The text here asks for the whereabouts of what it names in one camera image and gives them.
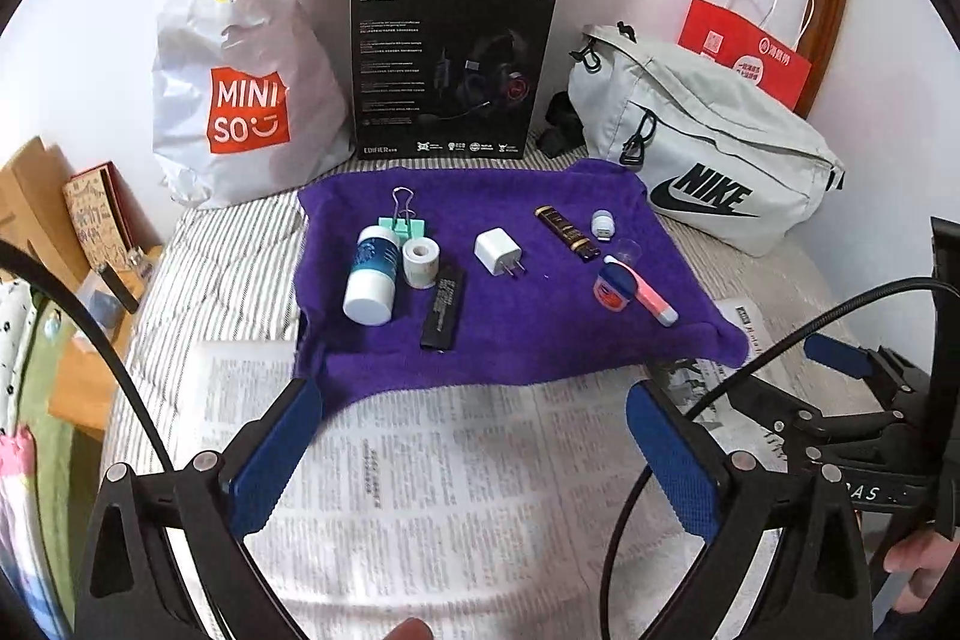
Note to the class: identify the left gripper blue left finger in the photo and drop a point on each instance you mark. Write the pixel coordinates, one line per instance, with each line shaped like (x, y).
(263, 456)

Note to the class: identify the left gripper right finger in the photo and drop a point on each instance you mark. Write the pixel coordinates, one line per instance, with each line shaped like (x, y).
(682, 457)

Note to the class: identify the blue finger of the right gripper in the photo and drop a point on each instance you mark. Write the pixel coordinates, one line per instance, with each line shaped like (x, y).
(837, 355)

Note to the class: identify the pink white tube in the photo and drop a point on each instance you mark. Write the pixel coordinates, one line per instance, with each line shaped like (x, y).
(644, 293)

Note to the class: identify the blue lid small jar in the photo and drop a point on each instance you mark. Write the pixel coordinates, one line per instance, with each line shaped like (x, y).
(615, 287)

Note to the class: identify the clear plastic cup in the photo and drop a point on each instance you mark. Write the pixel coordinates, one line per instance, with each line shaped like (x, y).
(627, 251)

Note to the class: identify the white blue bottle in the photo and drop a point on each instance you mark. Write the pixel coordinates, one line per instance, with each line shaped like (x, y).
(371, 285)

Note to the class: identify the dark brown gold tube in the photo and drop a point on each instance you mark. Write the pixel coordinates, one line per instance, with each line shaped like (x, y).
(575, 241)

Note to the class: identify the black rectangular stick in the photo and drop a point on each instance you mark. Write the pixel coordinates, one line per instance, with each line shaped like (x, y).
(442, 318)

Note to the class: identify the small white usb adapter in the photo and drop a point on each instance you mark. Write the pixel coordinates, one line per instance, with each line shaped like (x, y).
(602, 225)

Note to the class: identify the white charger plug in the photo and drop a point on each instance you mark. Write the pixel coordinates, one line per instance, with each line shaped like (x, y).
(499, 253)

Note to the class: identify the white tape roll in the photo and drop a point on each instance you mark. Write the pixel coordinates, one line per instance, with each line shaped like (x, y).
(421, 262)

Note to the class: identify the green binder clip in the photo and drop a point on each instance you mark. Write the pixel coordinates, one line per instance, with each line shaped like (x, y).
(403, 220)

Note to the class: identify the person right hand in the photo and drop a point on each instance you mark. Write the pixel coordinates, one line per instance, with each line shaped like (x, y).
(924, 556)

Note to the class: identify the person left hand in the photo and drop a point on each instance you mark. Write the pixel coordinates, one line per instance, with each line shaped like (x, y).
(410, 629)

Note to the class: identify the newspaper sheet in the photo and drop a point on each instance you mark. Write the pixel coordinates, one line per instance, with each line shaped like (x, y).
(485, 510)

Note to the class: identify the striped mattress cover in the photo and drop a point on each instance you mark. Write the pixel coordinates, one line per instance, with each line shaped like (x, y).
(217, 335)

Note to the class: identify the purple towel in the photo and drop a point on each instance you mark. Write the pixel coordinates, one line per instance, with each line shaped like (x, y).
(541, 326)

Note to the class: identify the white Nike bag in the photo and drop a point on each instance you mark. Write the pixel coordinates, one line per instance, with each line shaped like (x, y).
(713, 151)

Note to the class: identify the brown patterned book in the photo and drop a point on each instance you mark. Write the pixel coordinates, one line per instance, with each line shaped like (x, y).
(96, 212)

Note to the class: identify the red white paper bag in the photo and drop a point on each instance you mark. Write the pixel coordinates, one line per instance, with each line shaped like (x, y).
(723, 36)

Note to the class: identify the white Miniso bag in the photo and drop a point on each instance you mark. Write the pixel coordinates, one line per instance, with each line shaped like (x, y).
(245, 101)

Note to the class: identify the black headset box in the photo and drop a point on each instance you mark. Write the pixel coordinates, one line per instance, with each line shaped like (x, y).
(446, 78)

